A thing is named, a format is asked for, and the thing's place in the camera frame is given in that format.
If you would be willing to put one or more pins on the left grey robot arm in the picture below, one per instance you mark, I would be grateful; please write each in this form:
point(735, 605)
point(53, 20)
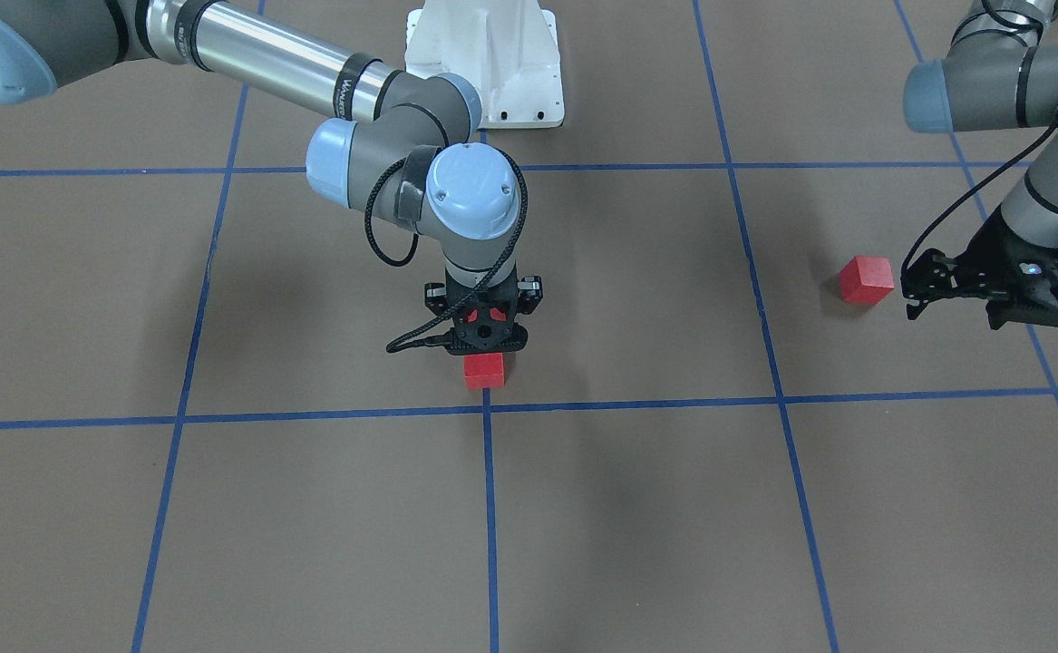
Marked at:
point(999, 73)

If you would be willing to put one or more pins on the red block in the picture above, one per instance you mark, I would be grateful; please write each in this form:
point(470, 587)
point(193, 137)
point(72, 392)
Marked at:
point(484, 370)
point(866, 280)
point(491, 314)

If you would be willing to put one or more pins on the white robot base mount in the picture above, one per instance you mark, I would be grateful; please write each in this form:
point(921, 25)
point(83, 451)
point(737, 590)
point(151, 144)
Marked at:
point(507, 50)

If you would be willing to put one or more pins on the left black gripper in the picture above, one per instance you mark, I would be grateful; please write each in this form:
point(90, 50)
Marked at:
point(984, 256)

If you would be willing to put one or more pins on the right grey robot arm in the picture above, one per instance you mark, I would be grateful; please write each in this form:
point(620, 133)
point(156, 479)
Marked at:
point(392, 146)

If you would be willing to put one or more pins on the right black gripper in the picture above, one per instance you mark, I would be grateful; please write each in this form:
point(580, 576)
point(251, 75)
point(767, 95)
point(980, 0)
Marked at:
point(437, 298)

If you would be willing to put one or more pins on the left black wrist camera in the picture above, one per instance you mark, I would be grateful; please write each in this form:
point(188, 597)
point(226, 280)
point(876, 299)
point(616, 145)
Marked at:
point(932, 277)

